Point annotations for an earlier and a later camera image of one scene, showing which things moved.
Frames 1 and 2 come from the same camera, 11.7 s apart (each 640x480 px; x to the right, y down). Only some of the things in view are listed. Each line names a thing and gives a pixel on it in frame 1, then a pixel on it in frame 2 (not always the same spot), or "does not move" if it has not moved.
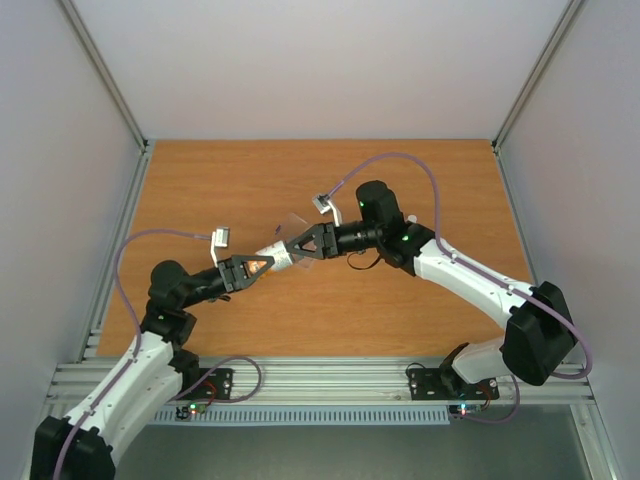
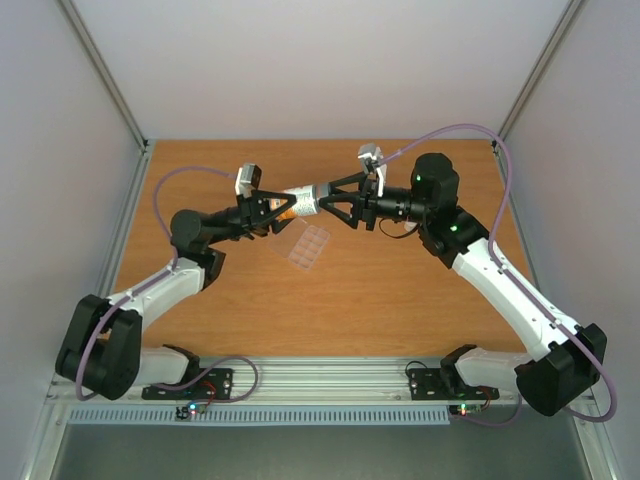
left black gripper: [234, 272] to [254, 211]
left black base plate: [216, 386] does not move
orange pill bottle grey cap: [279, 255] to [308, 198]
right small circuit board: [464, 409] does not move
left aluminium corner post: [103, 71] does not move
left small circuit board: [197, 407] does not move
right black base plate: [444, 383] does not move
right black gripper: [325, 248] to [369, 204]
